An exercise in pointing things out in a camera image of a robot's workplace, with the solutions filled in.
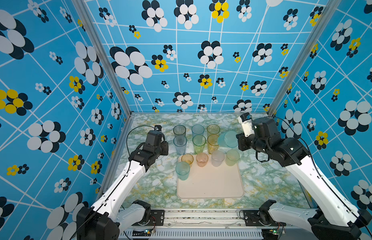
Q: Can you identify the tall amber tumbler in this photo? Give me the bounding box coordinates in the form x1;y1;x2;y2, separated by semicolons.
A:
207;134;220;154

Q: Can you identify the short green cup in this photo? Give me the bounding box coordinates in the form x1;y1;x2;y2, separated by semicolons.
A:
226;149;240;167

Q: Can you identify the small green circuit board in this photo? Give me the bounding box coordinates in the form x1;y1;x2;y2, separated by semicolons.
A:
132;229;155;237

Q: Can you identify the tall yellow-olive tumbler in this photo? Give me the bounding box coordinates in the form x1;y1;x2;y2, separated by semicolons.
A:
207;124;221;137

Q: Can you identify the short clear frosted cup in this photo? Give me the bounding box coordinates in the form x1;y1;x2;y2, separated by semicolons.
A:
211;150;225;167

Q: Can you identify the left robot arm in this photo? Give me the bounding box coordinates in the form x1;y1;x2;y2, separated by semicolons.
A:
72;125;168;240

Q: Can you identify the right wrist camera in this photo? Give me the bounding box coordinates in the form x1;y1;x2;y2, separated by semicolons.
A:
238;112;255;137

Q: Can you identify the beige plastic tray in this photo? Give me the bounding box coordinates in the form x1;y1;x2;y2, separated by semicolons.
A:
177;155;245;199

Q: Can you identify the tall frosted blue tumbler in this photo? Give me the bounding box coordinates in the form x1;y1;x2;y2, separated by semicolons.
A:
192;124;205;137

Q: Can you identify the short yellow cup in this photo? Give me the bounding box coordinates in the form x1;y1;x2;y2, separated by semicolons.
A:
181;154;194;167

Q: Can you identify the tall green tumbler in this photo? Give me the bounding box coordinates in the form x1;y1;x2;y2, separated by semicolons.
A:
193;135;207;154

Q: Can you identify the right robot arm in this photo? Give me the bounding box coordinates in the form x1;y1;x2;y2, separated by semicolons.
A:
236;113;372;240

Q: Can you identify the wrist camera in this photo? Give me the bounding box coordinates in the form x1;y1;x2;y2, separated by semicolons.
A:
154;125;162;132
238;112;255;137

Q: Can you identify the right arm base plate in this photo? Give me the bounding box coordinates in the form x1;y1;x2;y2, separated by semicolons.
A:
239;210;286;228

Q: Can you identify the tall teal tumbler front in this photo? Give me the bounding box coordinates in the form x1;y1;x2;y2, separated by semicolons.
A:
175;162;191;181

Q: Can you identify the short pink textured cup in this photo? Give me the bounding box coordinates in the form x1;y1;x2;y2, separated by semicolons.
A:
196;153;209;168

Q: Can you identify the tall light blue faceted tumbler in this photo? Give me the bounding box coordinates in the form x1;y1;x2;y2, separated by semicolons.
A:
173;135;188;155

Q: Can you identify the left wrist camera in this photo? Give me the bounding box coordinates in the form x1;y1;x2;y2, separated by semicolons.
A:
154;125;162;132

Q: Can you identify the tall grey tumbler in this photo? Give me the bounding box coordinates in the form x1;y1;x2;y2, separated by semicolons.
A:
173;125;187;137

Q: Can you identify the tall teal tumbler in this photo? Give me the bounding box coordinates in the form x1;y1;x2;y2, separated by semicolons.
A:
218;131;238;148
175;162;191;181

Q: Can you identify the aluminium front rail frame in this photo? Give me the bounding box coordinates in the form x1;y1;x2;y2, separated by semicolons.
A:
74;207;337;240

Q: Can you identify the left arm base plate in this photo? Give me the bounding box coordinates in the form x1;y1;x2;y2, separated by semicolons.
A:
139;210;165;227

